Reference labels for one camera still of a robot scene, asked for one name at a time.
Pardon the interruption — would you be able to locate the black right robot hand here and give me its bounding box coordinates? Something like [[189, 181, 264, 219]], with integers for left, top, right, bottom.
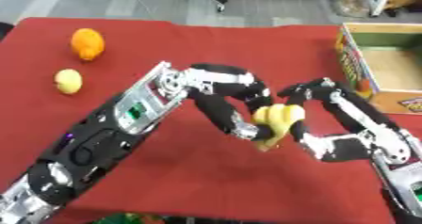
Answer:
[[277, 77, 422, 166]]

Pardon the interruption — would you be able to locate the orange toy fruit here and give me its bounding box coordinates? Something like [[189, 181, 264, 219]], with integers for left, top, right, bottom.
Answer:
[[69, 27, 106, 62]]

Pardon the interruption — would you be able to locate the yellow toy banana bunch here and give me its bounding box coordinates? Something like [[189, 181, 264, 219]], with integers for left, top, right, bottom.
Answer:
[[251, 103, 307, 152]]

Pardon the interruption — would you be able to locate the yellow toy lemon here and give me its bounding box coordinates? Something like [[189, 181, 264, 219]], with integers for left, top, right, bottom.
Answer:
[[53, 68, 85, 95]]

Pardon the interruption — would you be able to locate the tan cardboard box green inside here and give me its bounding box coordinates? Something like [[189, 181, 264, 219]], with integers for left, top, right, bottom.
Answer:
[[334, 22, 422, 115]]

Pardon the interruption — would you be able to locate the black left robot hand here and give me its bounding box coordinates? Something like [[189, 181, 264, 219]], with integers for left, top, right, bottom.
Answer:
[[176, 63, 276, 141]]

